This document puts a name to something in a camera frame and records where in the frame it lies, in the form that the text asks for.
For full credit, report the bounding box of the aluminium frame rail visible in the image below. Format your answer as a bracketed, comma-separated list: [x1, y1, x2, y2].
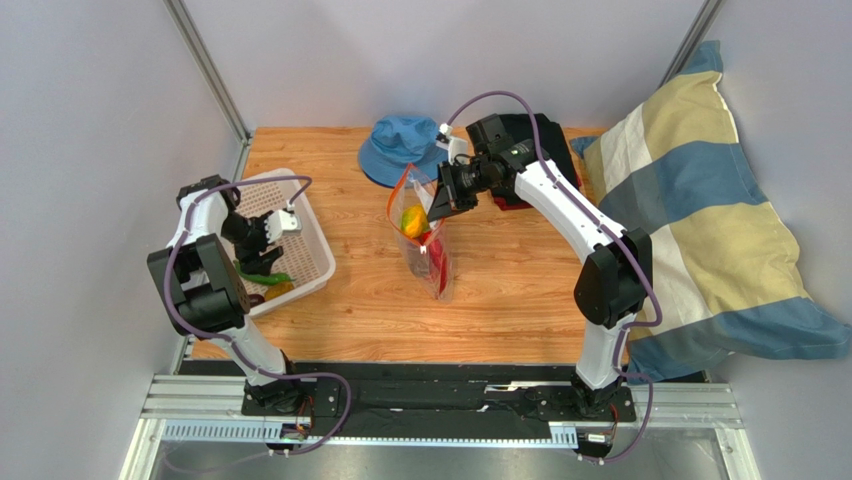
[119, 374, 761, 479]

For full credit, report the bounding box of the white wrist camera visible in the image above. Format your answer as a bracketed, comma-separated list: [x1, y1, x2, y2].
[435, 123, 469, 165]
[264, 202, 302, 244]

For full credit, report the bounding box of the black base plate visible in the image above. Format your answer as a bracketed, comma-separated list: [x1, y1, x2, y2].
[179, 359, 637, 444]

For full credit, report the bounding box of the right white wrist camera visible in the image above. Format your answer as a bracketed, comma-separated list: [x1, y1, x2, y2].
[435, 123, 469, 165]

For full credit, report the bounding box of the blue yellow checked pillow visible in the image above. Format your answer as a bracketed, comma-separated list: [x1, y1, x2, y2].
[571, 41, 851, 381]

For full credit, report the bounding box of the left aluminium corner post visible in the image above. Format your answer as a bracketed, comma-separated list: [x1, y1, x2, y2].
[164, 0, 254, 179]

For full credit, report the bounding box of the right aluminium corner post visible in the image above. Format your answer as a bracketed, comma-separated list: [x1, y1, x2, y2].
[659, 0, 727, 87]

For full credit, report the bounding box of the black folded cloth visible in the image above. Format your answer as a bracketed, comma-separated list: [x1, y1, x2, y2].
[491, 113, 581, 211]

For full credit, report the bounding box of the aluminium corner post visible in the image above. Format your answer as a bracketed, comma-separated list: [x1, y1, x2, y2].
[659, 0, 727, 87]
[164, 0, 254, 179]

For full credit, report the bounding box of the red chili pepper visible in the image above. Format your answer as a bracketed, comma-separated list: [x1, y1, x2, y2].
[427, 239, 448, 296]

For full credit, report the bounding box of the yellow green mango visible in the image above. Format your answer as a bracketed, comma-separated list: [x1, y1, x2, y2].
[399, 204, 431, 240]

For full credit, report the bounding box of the green chili pepper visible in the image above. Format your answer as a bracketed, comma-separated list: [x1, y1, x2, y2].
[233, 260, 292, 286]

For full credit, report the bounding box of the clear orange-zip bag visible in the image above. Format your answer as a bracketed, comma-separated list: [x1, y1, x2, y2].
[385, 163, 454, 302]

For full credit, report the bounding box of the yellow brown passion fruit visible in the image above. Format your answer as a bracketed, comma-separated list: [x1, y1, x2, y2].
[264, 282, 294, 302]

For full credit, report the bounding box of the blue bucket hat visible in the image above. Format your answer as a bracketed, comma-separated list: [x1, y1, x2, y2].
[357, 115, 448, 188]

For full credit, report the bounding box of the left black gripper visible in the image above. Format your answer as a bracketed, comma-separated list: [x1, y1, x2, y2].
[220, 211, 283, 278]

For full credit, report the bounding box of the white plastic basket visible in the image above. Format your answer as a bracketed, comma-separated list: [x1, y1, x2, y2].
[230, 169, 336, 319]

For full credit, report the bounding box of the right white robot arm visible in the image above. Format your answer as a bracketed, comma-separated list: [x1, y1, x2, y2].
[428, 115, 652, 412]

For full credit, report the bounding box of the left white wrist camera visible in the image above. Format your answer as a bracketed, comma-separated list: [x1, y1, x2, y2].
[264, 202, 302, 244]

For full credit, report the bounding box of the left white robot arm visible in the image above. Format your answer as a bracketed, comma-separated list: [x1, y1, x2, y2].
[147, 175, 302, 400]

